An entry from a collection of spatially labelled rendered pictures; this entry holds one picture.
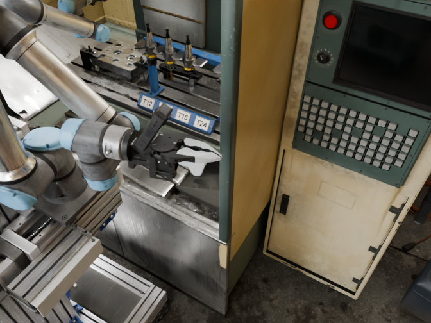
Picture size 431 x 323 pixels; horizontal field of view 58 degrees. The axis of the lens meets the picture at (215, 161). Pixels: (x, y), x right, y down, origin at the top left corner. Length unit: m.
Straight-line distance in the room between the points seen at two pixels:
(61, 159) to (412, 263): 2.18
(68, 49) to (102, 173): 2.18
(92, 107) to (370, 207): 1.25
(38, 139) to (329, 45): 0.95
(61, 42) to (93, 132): 2.25
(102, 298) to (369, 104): 1.60
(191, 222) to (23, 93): 1.55
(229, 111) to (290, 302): 1.53
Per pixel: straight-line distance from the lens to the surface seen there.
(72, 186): 1.32
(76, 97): 1.01
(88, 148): 0.89
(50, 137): 1.23
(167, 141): 0.83
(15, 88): 2.81
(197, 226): 1.65
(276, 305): 2.38
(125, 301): 2.18
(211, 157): 0.80
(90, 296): 2.24
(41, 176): 1.18
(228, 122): 1.12
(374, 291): 2.56
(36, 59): 1.01
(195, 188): 1.87
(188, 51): 1.80
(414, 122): 1.43
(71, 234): 1.37
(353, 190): 1.76
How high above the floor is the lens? 2.15
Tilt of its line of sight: 45 degrees down
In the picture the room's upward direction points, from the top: straight up
